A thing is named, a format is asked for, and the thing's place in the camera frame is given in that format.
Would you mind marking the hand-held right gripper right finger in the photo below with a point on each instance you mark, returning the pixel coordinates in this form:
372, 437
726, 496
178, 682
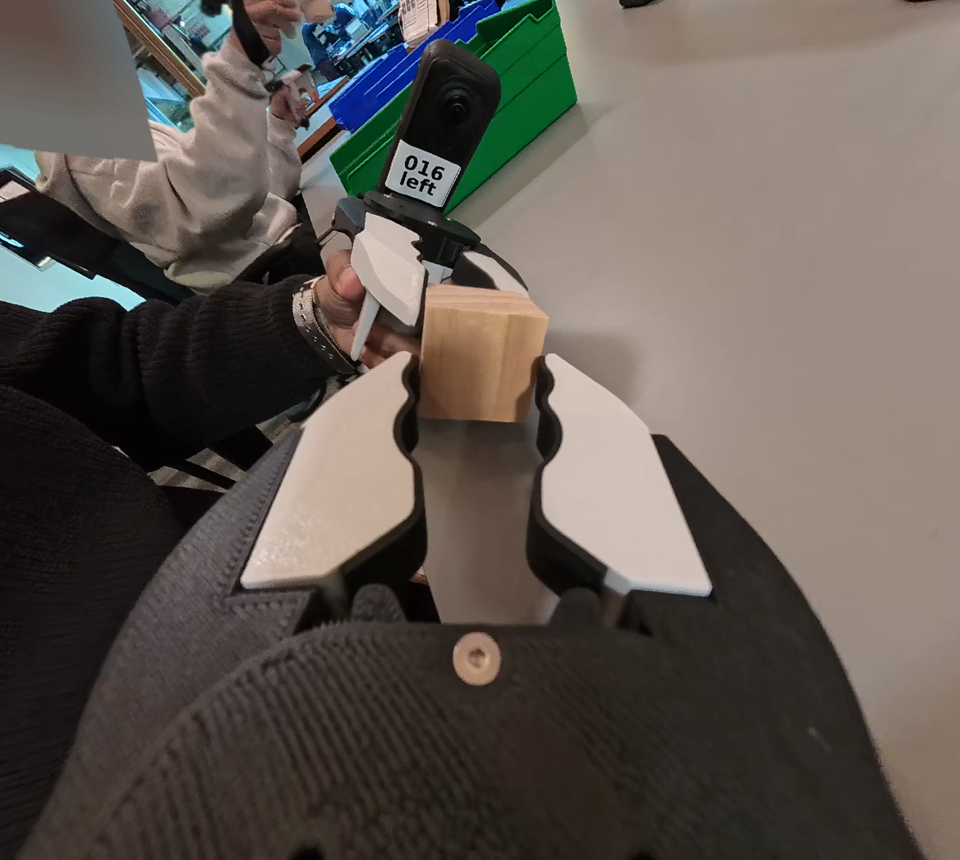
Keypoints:
622, 500

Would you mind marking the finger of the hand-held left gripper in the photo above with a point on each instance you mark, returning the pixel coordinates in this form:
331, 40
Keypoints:
487, 275
394, 275

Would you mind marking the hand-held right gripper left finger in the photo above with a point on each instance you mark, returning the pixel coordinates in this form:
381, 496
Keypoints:
330, 500

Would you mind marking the green plastic bin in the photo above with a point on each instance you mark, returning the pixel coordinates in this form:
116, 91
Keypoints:
525, 95

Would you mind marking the medium wooden cube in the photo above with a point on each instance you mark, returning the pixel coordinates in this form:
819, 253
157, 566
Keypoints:
480, 365

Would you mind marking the grey desk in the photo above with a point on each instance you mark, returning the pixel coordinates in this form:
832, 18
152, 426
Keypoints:
750, 275

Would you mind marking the person's left hand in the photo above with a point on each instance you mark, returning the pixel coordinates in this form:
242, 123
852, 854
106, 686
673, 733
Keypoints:
345, 313

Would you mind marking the blue plastic bin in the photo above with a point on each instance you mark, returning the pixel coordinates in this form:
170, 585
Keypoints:
375, 88

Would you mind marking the silver wristwatch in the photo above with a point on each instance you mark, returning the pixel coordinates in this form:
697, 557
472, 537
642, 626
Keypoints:
315, 328

